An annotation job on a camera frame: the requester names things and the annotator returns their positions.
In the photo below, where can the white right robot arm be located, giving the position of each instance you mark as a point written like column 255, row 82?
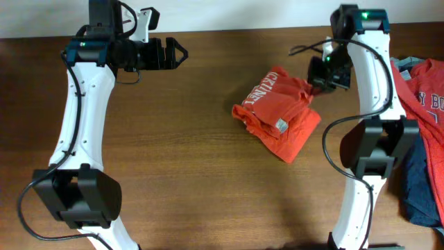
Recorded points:
column 383, row 135

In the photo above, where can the orange red t-shirt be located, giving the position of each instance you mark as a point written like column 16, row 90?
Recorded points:
column 277, row 112

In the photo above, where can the red printed t-shirt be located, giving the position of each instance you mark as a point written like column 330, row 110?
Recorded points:
column 422, row 99

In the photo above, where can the navy blue garment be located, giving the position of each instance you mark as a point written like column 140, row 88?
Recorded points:
column 418, row 201

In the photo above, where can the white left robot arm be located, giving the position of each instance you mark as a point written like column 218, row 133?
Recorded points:
column 74, row 188

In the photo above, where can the grey garment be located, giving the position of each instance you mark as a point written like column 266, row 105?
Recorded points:
column 404, row 66

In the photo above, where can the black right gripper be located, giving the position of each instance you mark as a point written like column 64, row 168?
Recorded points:
column 318, row 81

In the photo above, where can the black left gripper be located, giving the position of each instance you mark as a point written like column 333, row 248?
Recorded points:
column 157, row 61

